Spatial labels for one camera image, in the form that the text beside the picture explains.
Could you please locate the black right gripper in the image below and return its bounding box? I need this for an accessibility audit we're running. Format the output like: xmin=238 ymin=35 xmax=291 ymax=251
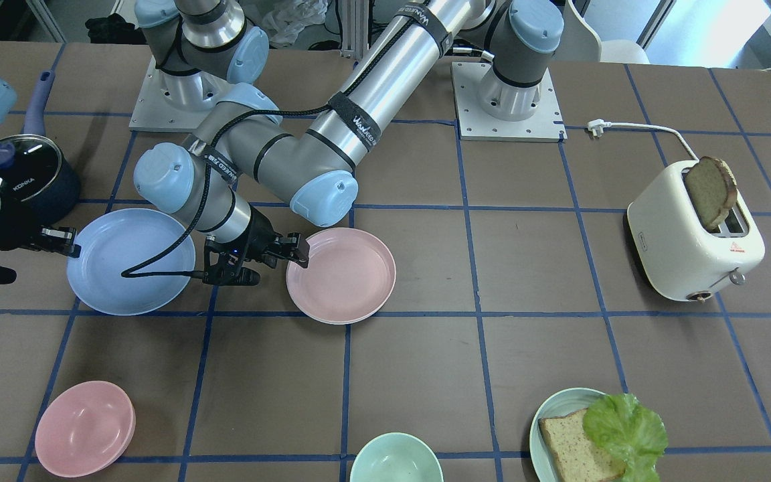
xmin=0 ymin=194 xmax=82 ymax=287

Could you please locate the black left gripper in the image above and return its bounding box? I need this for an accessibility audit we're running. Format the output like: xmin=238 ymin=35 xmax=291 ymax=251
xmin=228 ymin=208 xmax=310 ymax=269

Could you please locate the blue plate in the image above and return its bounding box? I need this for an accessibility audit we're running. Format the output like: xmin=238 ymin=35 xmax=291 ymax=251
xmin=67 ymin=208 xmax=196 ymax=315

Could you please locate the pink plate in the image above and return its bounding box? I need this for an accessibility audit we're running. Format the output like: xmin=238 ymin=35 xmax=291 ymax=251
xmin=286 ymin=228 xmax=397 ymax=325

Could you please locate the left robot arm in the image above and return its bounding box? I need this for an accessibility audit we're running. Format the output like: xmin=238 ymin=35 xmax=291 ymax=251
xmin=134 ymin=1 xmax=565 ymax=272

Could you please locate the blue saucepan with lid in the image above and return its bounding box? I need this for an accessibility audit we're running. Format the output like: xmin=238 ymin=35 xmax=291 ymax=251
xmin=0 ymin=70 xmax=82 ymax=226

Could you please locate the pink bowl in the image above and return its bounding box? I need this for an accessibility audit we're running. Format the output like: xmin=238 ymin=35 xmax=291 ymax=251
xmin=35 ymin=381 xmax=137 ymax=478

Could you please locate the green bowl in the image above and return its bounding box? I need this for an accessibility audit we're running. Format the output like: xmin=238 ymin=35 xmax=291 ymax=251
xmin=349 ymin=432 xmax=444 ymax=481

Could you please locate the green plate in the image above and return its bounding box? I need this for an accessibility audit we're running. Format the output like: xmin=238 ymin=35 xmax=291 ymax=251
xmin=527 ymin=388 xmax=606 ymax=481

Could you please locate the bread slice on plate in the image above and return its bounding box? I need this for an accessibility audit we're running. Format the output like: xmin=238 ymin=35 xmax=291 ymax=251
xmin=539 ymin=408 xmax=625 ymax=481

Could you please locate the green lettuce leaf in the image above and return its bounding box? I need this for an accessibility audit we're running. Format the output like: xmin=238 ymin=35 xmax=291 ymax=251
xmin=582 ymin=393 xmax=668 ymax=481

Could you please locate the white toaster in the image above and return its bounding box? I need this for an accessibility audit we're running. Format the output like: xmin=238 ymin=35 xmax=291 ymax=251
xmin=625 ymin=161 xmax=765 ymax=302

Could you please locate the toast slice in toaster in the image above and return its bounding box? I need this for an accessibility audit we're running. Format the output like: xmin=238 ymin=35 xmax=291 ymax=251
xmin=683 ymin=156 xmax=738 ymax=232

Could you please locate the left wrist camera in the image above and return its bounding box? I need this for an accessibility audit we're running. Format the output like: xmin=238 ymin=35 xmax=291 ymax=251
xmin=201 ymin=236 xmax=260 ymax=287

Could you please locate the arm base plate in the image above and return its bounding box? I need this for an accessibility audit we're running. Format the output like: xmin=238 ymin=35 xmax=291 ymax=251
xmin=452 ymin=62 xmax=567 ymax=143
xmin=129 ymin=58 xmax=232 ymax=133

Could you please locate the white toaster cable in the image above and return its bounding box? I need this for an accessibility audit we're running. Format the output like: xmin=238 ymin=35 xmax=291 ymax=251
xmin=588 ymin=118 xmax=701 ymax=163

